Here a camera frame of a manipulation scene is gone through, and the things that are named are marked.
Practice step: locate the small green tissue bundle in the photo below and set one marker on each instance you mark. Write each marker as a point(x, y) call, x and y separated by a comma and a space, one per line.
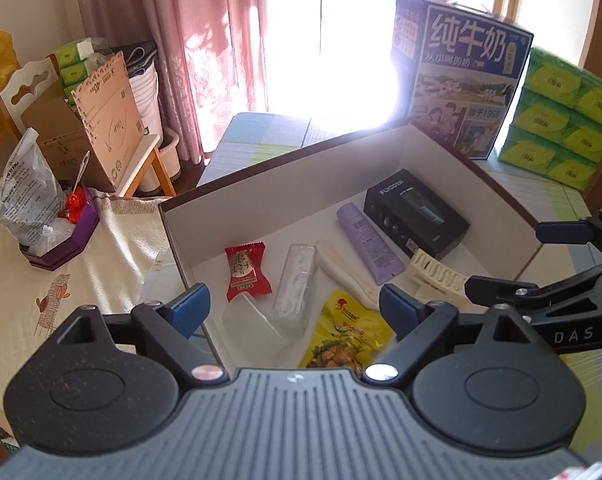
point(73, 62)

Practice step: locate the frosted plastic case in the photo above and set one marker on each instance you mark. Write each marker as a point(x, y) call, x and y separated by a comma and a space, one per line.
point(253, 325)

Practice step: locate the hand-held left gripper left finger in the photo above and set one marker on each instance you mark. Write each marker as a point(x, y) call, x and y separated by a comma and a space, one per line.
point(188, 310)

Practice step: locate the black product box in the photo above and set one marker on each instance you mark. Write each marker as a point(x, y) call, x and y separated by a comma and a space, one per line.
point(416, 215)

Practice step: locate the cream zigzag hair clip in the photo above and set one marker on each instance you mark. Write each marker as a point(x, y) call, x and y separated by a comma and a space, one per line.
point(431, 267)

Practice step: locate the red ornament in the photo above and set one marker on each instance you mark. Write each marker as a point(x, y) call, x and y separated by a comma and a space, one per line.
point(73, 205)

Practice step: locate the kraft paper box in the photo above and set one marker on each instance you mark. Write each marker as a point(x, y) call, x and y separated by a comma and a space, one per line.
point(108, 115)

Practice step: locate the purple box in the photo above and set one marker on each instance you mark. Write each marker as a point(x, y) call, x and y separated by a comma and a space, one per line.
point(76, 240)

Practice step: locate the yellow snack packet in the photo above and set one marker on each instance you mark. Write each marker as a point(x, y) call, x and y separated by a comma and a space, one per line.
point(341, 335)

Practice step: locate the wooden chair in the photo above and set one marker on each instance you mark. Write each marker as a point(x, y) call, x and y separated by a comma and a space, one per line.
point(18, 85)

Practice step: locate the clear packet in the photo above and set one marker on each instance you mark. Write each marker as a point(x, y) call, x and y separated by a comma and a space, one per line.
point(296, 285)

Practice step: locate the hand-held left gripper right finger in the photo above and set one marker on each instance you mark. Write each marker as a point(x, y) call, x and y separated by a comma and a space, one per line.
point(396, 310)

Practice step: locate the thin metal utensil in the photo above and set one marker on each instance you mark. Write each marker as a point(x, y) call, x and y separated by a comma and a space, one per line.
point(81, 170)

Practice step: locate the white toothbrush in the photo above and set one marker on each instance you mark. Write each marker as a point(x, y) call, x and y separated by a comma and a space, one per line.
point(341, 270)

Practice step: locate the blue milk carton box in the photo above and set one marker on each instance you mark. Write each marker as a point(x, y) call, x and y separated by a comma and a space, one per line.
point(461, 85)

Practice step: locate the red candy packet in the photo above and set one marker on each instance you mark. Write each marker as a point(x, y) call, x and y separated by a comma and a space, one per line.
point(246, 272)

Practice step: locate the pink curtain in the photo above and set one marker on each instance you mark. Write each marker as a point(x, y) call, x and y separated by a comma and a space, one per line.
point(191, 50)

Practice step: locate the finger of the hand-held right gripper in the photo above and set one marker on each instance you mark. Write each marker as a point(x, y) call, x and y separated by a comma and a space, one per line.
point(501, 290)
point(561, 232)

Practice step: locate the cream printed cloth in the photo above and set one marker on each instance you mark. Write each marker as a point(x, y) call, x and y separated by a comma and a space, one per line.
point(56, 300)

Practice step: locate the stack of green tissue packs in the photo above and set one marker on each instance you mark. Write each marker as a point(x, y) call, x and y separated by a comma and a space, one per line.
point(561, 120)

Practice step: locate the printed clear plastic bag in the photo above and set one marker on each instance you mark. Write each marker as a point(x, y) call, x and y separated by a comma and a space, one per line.
point(23, 195)

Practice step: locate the purple tube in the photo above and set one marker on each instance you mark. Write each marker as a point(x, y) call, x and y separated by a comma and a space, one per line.
point(368, 242)

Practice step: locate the white cardboard box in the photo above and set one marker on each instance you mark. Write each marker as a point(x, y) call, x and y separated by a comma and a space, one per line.
point(281, 200)

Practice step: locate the brown cardboard box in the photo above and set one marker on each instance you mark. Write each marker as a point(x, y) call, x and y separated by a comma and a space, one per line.
point(61, 145)

